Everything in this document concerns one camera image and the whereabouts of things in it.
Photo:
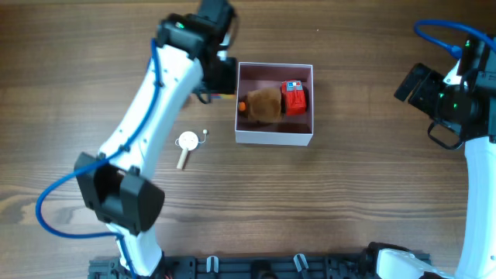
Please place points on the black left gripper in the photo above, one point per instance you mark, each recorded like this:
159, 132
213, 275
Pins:
228, 84

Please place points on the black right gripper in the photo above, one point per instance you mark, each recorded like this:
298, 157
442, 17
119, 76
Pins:
418, 100

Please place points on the brown plush toy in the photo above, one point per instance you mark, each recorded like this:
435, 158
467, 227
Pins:
262, 105

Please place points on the red toy fire truck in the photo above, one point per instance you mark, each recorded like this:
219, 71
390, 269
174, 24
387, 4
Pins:
294, 97

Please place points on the colourful two-by-two puzzle cube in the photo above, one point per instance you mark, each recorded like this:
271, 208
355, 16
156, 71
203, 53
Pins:
222, 96

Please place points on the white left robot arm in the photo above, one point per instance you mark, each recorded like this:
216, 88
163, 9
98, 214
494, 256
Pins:
188, 57

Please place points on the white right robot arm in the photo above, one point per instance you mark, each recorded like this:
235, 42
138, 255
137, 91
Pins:
477, 259

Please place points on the pig face rattle drum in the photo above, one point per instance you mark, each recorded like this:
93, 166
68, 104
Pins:
188, 141

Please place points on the white box with pink interior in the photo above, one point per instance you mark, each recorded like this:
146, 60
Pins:
292, 130

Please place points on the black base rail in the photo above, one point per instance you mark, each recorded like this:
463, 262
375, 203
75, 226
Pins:
332, 266

